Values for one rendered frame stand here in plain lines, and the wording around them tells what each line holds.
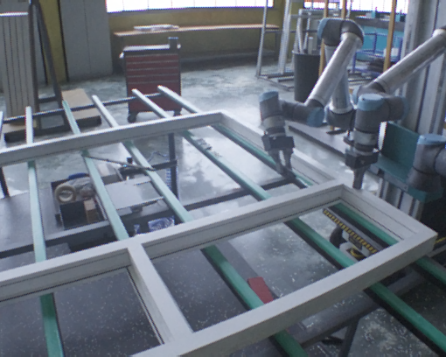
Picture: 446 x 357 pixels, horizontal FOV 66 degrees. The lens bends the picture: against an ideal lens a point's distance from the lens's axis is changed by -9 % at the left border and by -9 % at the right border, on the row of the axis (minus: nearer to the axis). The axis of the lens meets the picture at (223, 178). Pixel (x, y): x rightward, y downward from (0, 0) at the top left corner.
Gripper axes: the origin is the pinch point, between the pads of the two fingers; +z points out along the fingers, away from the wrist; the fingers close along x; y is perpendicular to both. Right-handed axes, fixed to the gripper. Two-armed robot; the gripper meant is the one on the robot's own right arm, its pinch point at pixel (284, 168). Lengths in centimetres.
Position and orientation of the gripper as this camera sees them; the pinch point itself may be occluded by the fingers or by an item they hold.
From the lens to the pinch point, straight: 158.6
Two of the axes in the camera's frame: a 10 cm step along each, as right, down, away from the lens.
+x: 8.7, -0.8, 4.8
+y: 4.5, -2.2, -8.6
